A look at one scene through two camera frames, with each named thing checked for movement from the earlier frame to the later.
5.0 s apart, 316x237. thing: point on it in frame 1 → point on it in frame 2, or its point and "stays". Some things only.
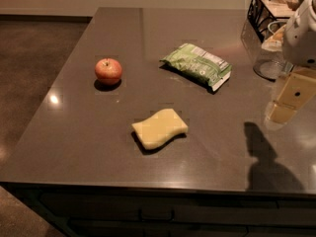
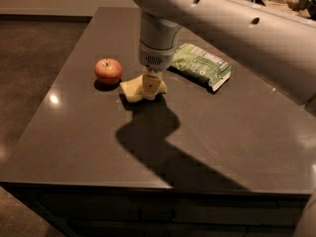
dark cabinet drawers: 102,211 stays
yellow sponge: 154,130 → 133,89
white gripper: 301,39 → 155,57
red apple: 108,71 stays
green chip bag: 208,69 stays
